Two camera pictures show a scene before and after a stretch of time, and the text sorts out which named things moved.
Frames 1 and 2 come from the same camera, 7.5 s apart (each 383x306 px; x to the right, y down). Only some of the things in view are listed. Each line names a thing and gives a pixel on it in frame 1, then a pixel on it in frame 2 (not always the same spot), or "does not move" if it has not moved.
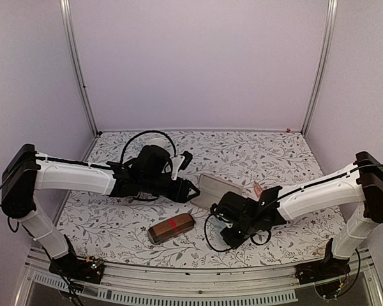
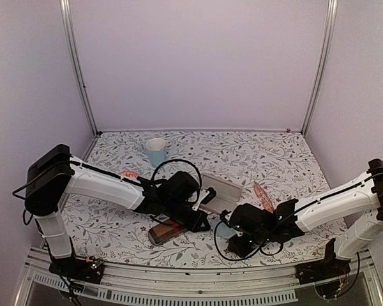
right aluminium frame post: [331, 23] does not move
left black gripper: [180, 193] → [193, 227]
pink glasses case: [212, 189] does not move
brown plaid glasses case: [170, 227] does not move
